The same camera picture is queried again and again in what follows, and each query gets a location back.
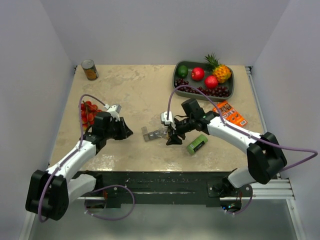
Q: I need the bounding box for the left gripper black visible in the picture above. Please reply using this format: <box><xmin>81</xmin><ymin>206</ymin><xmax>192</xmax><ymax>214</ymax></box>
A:
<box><xmin>104</xmin><ymin>116</ymin><xmax>133</xmax><ymax>140</ymax></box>

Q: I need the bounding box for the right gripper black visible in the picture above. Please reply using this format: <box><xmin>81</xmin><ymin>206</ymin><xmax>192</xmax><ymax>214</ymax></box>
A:
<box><xmin>165</xmin><ymin>116</ymin><xmax>196</xmax><ymax>145</ymax></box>

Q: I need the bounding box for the amber pill bottle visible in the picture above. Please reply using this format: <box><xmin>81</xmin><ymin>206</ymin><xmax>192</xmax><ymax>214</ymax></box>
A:
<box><xmin>159</xmin><ymin>126</ymin><xmax>171</xmax><ymax>140</ymax></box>

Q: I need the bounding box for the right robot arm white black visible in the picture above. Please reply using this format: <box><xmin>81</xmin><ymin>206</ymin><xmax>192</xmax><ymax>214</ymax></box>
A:
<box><xmin>160</xmin><ymin>98</ymin><xmax>287</xmax><ymax>197</ymax></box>

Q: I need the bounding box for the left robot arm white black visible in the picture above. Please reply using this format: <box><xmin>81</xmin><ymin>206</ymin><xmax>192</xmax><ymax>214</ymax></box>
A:
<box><xmin>25</xmin><ymin>111</ymin><xmax>133</xmax><ymax>222</ymax></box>

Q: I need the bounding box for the green cylindrical bottle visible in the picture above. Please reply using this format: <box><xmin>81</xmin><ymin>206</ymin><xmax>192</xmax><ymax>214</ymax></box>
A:
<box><xmin>186</xmin><ymin>134</ymin><xmax>208</xmax><ymax>155</ymax></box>

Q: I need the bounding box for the red cherry tomato bunch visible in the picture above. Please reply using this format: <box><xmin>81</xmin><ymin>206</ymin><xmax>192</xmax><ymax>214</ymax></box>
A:
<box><xmin>80</xmin><ymin>101</ymin><xmax>102</xmax><ymax>131</ymax></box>

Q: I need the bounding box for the orange snack packet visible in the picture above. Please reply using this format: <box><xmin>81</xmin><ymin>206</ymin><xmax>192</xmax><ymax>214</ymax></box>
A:
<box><xmin>216</xmin><ymin>100</ymin><xmax>248</xmax><ymax>127</ymax></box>

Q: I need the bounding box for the dark red grape bunch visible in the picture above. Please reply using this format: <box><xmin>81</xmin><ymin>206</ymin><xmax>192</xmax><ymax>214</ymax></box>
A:
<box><xmin>173</xmin><ymin>78</ymin><xmax>230</xmax><ymax>98</ymax></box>

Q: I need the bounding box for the red apple right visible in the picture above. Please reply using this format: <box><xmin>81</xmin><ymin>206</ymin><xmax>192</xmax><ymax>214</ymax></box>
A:
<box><xmin>204</xmin><ymin>75</ymin><xmax>219</xmax><ymax>89</ymax></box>

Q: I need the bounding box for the red apple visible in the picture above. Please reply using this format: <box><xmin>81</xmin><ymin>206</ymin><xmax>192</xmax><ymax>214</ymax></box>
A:
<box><xmin>191</xmin><ymin>67</ymin><xmax>205</xmax><ymax>82</ymax></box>
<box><xmin>204</xmin><ymin>75</ymin><xmax>219</xmax><ymax>89</ymax></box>

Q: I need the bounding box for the green lime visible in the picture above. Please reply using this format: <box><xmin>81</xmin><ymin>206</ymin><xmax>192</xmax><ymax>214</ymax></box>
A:
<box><xmin>177</xmin><ymin>65</ymin><xmax>189</xmax><ymax>79</ymax></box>

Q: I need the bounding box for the red apple left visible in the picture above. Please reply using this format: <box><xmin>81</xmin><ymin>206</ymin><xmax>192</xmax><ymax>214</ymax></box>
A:
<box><xmin>191</xmin><ymin>67</ymin><xmax>205</xmax><ymax>82</ymax></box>

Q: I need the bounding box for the dark green tray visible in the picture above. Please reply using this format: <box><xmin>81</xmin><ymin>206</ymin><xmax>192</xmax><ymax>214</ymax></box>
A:
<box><xmin>172</xmin><ymin>60</ymin><xmax>236</xmax><ymax>103</ymax></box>

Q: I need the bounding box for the tin can orange label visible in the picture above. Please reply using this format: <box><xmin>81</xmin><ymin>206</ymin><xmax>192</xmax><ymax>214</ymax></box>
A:
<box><xmin>81</xmin><ymin>59</ymin><xmax>99</xmax><ymax>81</ymax></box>

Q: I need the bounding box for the small pineapple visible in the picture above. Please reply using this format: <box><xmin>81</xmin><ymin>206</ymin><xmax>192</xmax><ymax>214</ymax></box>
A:
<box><xmin>204</xmin><ymin>53</ymin><xmax>232</xmax><ymax>84</ymax></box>

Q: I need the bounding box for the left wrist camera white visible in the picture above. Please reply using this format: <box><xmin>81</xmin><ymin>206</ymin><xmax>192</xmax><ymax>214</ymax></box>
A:
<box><xmin>104</xmin><ymin>104</ymin><xmax>122</xmax><ymax>121</ymax></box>

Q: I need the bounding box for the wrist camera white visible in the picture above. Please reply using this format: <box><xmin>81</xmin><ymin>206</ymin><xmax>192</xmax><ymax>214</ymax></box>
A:
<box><xmin>104</xmin><ymin>104</ymin><xmax>122</xmax><ymax>121</ymax></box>
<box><xmin>160</xmin><ymin>111</ymin><xmax>175</xmax><ymax>126</ymax></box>

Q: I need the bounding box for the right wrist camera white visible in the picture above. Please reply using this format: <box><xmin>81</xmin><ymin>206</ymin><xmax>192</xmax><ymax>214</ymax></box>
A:
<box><xmin>160</xmin><ymin>111</ymin><xmax>175</xmax><ymax>126</ymax></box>

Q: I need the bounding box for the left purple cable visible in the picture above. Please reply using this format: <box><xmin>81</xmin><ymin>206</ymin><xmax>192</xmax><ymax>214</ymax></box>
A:
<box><xmin>37</xmin><ymin>93</ymin><xmax>108</xmax><ymax>223</ymax></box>

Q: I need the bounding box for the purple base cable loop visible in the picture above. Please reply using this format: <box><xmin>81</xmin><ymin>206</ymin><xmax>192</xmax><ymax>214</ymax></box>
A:
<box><xmin>84</xmin><ymin>184</ymin><xmax>137</xmax><ymax>221</ymax></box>

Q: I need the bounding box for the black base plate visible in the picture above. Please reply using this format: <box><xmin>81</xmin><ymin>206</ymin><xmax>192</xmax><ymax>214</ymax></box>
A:
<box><xmin>75</xmin><ymin>170</ymin><xmax>253</xmax><ymax>208</ymax></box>

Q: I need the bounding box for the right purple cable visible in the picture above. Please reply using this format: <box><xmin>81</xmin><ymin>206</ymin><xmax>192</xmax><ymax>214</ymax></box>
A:
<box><xmin>166</xmin><ymin>84</ymin><xmax>319</xmax><ymax>216</ymax></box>

